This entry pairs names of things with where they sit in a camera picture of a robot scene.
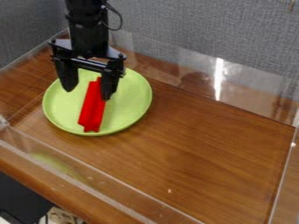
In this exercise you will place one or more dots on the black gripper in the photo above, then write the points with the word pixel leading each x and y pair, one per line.
pixel 108 63

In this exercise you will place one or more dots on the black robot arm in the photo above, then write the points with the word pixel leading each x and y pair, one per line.
pixel 86 50

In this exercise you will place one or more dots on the red star-profile carrot bar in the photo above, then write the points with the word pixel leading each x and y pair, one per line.
pixel 92 109

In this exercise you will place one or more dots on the light green round plate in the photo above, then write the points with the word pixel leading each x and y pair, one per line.
pixel 124 108

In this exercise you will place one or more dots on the black object under table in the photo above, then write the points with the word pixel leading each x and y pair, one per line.
pixel 20 201

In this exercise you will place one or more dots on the clear acrylic enclosure walls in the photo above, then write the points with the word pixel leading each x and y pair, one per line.
pixel 211 158

